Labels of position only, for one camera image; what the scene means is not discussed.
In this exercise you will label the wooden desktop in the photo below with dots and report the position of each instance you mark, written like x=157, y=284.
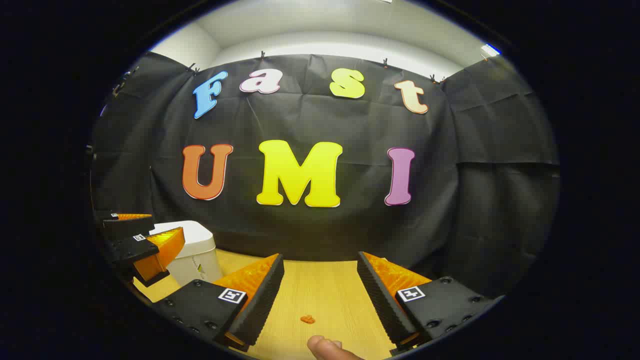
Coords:
x=325, y=290

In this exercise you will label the black backdrop cloth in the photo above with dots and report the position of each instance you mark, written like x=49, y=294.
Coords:
x=350, y=235

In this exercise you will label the ceiling light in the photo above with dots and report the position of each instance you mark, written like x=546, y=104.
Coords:
x=490, y=49

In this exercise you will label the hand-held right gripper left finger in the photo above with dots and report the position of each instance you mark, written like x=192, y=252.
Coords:
x=265, y=300

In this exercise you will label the white desktop garbage bin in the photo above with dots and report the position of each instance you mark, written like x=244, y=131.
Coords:
x=195, y=265

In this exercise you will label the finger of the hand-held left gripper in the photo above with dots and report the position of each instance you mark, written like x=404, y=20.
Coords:
x=132, y=248
x=125, y=226

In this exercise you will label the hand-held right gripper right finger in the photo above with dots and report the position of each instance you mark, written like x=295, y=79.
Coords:
x=380, y=300

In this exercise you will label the orange paper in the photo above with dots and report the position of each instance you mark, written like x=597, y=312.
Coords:
x=307, y=319

